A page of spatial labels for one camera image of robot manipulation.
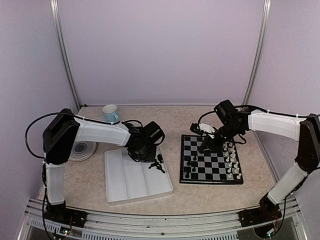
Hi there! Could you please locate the pile of black chess pieces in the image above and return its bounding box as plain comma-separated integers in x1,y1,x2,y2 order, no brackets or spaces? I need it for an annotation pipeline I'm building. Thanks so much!
148,154,166,174

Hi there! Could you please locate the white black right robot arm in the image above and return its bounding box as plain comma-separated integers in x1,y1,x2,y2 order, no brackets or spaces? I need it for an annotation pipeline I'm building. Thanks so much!
190,99,320,222

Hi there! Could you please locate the left aluminium frame post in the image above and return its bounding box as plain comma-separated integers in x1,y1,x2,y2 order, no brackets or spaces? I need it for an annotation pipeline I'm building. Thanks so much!
50,0,82,111

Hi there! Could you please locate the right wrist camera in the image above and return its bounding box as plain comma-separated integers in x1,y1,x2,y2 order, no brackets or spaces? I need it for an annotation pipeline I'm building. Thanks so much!
190,123,216,136

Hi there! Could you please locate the front aluminium rail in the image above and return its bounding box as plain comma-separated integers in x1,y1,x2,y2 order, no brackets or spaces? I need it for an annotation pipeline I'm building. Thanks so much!
17,197,308,240

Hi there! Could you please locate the right aluminium frame post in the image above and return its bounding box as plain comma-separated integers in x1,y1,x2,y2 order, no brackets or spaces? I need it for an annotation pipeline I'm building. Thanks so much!
242,0,272,105

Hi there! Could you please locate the light blue mug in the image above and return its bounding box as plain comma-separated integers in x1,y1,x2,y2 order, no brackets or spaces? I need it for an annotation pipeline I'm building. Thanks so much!
102,104,119,123

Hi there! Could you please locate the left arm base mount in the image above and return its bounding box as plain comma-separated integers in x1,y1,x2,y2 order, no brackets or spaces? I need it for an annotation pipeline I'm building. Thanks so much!
44,208,88,228

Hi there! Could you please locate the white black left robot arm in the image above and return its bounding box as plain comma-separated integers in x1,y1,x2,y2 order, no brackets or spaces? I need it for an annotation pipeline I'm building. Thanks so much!
31,108,165,223

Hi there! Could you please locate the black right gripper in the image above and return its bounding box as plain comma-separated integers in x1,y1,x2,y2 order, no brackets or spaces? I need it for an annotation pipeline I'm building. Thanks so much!
199,122,243,153

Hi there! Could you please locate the clear plastic lid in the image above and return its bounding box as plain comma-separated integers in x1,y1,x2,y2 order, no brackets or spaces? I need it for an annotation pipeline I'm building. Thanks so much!
68,141,97,162

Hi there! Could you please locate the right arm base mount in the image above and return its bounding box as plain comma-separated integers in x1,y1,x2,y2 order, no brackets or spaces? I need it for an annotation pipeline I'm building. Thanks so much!
238,207,282,227

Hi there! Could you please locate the white plastic tray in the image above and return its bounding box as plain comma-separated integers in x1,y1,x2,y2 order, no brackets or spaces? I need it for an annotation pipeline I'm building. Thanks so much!
104,147,174,205

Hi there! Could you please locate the black white chess board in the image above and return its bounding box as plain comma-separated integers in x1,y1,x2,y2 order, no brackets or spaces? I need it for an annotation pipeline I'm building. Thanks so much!
179,134,244,185

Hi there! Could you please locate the aluminium frame post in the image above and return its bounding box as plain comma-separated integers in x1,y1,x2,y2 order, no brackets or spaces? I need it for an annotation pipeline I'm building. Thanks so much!
242,0,272,105
50,0,82,111

